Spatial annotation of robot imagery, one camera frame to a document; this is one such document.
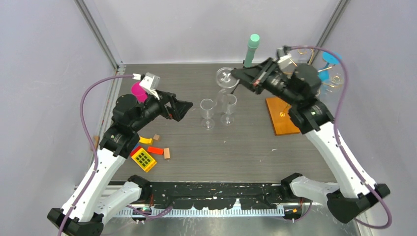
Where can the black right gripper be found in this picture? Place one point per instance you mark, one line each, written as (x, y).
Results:
(256, 75)

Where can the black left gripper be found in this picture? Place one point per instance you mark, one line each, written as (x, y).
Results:
(178, 108)

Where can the wooden block off table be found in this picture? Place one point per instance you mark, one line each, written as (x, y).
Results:
(96, 140)

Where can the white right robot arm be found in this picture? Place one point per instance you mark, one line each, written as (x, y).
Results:
(355, 191)

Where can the orange flat block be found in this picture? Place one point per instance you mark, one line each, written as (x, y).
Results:
(155, 150)

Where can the yellow green window block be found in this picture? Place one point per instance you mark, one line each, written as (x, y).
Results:
(144, 160)

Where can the gold wire glass rack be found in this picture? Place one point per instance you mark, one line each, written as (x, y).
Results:
(307, 56)

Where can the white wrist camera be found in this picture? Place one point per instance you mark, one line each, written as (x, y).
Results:
(148, 83)
(284, 57)

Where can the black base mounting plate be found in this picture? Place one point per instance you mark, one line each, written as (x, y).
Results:
(217, 195)

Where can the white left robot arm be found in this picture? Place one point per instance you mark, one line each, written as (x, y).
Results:
(85, 213)

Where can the pink plastic wine glass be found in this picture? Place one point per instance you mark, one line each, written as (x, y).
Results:
(140, 94)

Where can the small tan cube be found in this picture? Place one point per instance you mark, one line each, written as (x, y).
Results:
(156, 137)

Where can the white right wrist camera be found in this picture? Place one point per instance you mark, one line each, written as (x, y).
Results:
(284, 57)

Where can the mint green microphone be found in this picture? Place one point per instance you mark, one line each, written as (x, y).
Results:
(252, 45)

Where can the clear wine glass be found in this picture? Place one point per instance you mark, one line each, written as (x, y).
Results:
(207, 112)
(226, 82)
(332, 87)
(228, 108)

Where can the clear wine glass on rack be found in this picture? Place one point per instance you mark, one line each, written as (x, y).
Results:
(332, 87)

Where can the blue plastic wine glass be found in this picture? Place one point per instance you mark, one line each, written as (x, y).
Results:
(330, 62)

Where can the yellow curved block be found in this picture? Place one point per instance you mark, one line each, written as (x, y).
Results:
(147, 141)

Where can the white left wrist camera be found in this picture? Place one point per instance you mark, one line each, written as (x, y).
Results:
(148, 83)

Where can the slotted cable duct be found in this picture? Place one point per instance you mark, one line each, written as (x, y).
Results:
(235, 211)

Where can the red flat block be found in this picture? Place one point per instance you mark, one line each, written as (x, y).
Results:
(135, 150)

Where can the tan wooden block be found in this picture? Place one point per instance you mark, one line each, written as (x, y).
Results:
(167, 154)

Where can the orange wooden rack base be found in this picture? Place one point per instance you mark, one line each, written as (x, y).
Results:
(279, 116)

